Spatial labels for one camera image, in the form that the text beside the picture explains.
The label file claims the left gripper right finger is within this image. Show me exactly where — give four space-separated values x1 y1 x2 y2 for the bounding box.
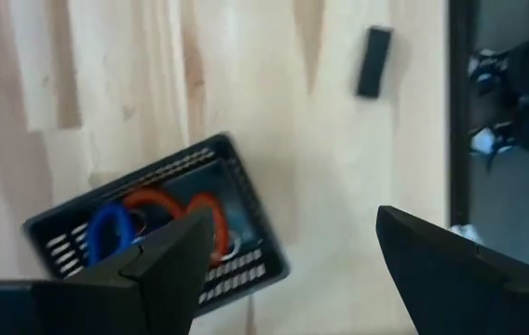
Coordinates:
375 206 529 335

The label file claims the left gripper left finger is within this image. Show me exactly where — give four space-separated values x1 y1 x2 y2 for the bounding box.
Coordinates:
0 208 214 335

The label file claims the orange coil wrist keychain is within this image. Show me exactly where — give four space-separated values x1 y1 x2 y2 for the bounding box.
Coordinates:
122 186 233 269

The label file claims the blue coil wrist keychain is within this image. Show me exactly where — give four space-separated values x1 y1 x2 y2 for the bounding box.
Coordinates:
86 201 139 267

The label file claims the black plastic slotted basket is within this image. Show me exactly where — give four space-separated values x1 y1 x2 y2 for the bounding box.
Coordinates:
21 132 292 320

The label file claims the small black block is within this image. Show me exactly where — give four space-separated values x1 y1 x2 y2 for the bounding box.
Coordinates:
356 25 394 100

